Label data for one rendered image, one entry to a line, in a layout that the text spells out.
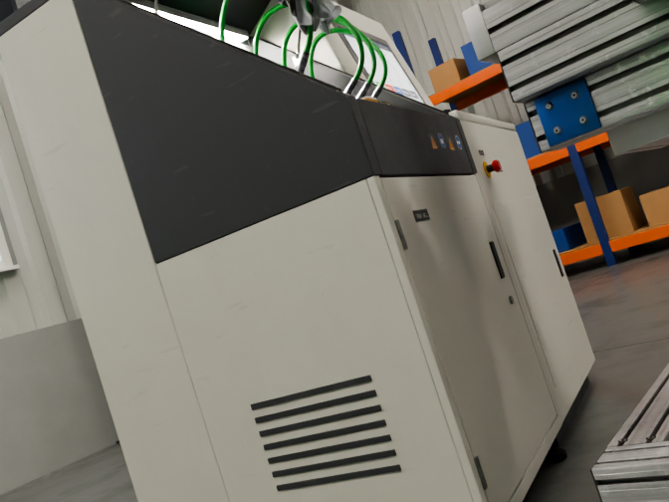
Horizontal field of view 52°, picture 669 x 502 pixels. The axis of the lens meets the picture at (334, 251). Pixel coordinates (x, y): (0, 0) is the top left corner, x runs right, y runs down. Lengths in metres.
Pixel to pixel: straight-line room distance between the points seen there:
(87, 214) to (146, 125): 0.28
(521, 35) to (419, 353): 0.58
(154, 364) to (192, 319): 0.16
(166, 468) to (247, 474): 0.23
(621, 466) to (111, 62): 1.31
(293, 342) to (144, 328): 0.40
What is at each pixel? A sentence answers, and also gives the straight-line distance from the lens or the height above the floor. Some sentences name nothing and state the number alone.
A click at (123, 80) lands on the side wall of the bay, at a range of 1.66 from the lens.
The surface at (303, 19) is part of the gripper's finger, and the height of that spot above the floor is 1.20.
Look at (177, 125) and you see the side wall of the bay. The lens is 1.55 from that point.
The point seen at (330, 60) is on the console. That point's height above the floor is 1.27.
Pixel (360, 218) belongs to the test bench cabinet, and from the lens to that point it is 1.31.
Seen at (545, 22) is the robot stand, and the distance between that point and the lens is 1.20.
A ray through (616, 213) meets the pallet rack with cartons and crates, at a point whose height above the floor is 0.44.
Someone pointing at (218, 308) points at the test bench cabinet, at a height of 0.65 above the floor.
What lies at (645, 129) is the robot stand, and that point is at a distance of 1.28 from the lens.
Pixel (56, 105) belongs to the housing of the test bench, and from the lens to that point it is 1.81.
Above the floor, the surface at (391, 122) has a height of 0.91.
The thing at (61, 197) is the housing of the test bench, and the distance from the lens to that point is 1.81.
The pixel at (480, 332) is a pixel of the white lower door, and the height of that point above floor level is 0.42.
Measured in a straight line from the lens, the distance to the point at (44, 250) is 5.72.
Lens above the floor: 0.62
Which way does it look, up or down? 3 degrees up
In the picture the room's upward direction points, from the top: 18 degrees counter-clockwise
